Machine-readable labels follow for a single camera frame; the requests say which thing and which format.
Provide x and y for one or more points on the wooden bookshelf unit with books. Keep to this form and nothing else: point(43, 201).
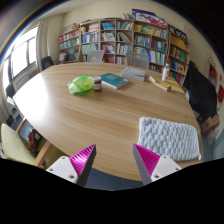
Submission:
point(123, 36)

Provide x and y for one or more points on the small jar with red label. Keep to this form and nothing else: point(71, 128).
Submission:
point(97, 84)

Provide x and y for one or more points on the brown cardboard box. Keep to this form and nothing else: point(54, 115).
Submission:
point(210, 125)

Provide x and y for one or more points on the green upholstered wooden chair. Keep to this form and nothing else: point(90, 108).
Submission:
point(13, 145)

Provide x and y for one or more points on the yellow book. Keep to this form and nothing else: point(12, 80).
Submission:
point(159, 83)
point(176, 86)

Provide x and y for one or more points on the teal book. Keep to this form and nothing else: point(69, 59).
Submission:
point(114, 80)

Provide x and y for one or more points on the small wall shelf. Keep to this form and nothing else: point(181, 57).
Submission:
point(212, 74)

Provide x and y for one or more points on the black draped cloth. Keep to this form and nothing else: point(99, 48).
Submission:
point(200, 90)

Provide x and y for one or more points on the white bottle with red label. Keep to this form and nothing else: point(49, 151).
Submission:
point(165, 73)

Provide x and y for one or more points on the black office chair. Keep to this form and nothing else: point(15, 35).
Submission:
point(47, 62)

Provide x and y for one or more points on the green plastic bag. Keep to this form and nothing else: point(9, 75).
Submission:
point(81, 84)

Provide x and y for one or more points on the light blue knitted towel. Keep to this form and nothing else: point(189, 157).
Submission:
point(170, 138)

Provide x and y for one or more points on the grey mesh chair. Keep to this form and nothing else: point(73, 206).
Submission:
point(95, 56)
point(137, 60)

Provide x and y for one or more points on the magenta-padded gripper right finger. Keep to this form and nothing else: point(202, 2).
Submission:
point(154, 166)

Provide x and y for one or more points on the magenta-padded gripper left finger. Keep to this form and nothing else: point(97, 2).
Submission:
point(74, 168)

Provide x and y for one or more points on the grey book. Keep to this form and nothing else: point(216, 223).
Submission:
point(133, 73)

